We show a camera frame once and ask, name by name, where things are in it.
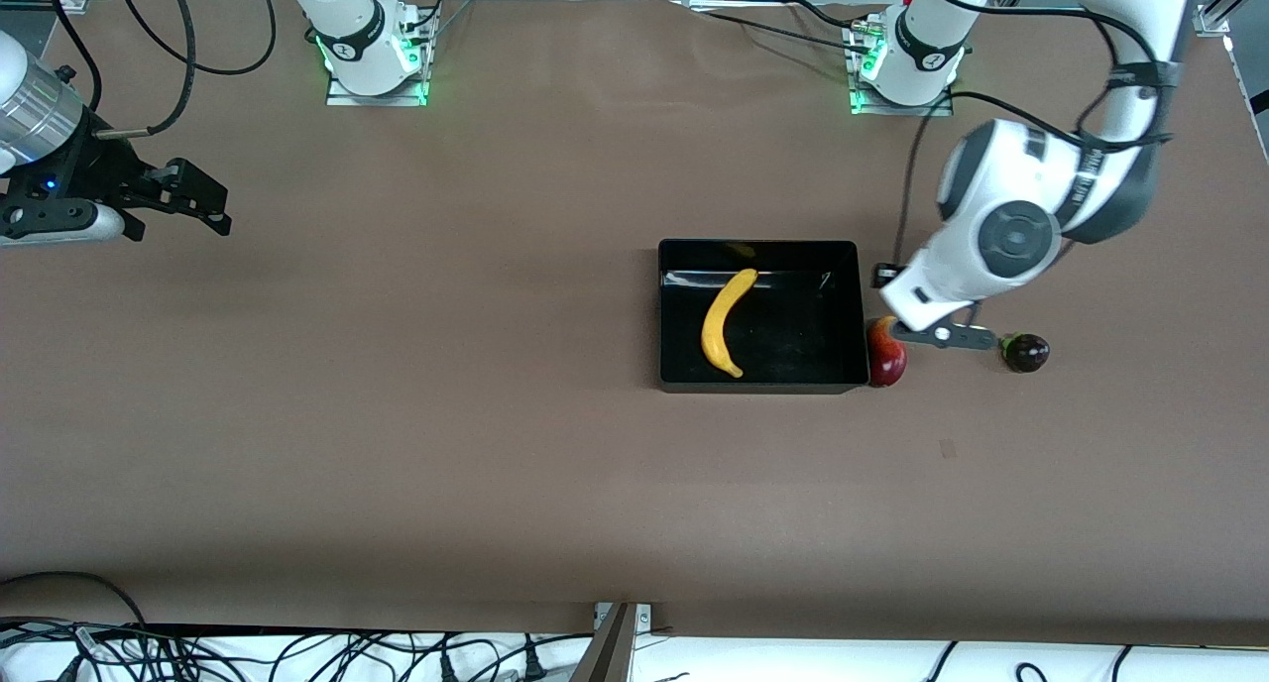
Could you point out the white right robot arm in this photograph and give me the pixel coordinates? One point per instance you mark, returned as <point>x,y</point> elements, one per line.
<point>347,18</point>

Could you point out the black rectangular plastic tray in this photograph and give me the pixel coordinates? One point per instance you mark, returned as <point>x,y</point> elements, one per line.
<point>793,335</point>

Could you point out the yellow banana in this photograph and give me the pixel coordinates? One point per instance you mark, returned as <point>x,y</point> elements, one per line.
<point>722,320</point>

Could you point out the grey metal pole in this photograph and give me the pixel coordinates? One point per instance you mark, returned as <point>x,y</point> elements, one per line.
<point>607,652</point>

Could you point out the dark purple eggplant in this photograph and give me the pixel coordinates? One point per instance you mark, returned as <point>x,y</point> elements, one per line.
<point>1027,353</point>

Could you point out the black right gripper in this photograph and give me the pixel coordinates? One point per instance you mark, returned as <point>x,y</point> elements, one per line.
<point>97,170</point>

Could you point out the red yellow mango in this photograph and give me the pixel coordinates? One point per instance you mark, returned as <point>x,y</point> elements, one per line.
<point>885,365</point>

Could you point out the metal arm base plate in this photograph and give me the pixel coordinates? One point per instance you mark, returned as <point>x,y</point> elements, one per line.
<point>902,110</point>
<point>377,99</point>

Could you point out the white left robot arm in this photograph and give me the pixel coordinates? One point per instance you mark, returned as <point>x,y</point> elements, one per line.
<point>1011,236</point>

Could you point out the aluminium corner profile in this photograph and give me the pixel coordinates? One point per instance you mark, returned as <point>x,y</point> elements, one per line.
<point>69,6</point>
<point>1224,3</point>

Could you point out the silver bracket plate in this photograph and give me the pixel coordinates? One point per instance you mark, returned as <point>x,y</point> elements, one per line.
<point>644,618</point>

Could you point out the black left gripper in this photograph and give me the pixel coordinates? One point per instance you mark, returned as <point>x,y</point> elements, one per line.
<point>880,281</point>

